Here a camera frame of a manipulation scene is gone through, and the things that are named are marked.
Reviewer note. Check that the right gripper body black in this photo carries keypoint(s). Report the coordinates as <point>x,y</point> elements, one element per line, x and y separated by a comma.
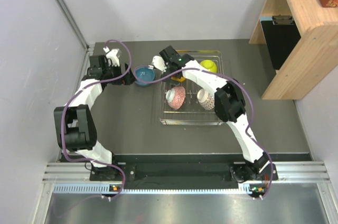
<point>168,71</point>

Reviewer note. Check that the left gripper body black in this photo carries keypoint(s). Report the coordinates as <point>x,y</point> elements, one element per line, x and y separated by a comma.
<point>113,71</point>

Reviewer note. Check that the blue bowl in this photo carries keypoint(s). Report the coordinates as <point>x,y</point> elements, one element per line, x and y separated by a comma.
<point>144,75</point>

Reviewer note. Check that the orange bowl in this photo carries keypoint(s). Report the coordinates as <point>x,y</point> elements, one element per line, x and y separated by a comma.
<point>181,79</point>

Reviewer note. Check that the black white patterned bowl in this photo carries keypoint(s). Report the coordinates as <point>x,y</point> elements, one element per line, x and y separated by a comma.
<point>175,97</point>

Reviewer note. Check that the metal wire dish rack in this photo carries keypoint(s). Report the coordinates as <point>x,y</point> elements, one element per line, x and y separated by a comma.
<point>191,112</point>

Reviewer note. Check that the yellow-green bowl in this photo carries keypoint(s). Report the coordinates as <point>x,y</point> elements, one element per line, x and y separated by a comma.
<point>209,65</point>

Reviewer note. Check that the brown lattice patterned bowl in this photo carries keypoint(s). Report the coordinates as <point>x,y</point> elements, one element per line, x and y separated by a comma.
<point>205,99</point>

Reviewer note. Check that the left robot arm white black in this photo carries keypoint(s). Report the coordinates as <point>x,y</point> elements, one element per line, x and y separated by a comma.
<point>74,125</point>

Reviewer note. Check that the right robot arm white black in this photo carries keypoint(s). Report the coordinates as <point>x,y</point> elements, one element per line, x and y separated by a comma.
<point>230,101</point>

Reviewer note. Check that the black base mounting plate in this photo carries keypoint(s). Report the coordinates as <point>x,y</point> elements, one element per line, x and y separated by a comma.
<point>190,175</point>

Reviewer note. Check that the black clipboard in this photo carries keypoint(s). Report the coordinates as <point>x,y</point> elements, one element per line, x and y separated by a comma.
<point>281,35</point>

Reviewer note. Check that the wooden shelf unit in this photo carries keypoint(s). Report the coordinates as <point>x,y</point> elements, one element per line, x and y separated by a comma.
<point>315,54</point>

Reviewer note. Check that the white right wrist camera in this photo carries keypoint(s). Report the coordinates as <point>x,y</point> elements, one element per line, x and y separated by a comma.
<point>158,63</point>

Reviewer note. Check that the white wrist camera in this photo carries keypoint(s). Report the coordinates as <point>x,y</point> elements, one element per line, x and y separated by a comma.
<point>113,56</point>
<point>158,63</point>

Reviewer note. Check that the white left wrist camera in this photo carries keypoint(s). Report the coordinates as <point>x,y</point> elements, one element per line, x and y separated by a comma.
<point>113,56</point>

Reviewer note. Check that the aluminium corner post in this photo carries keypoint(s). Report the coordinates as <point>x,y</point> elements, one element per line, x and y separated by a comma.
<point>71,21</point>

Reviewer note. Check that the aluminium frame rail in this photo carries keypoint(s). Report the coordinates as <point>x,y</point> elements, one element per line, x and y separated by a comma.
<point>77,178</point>

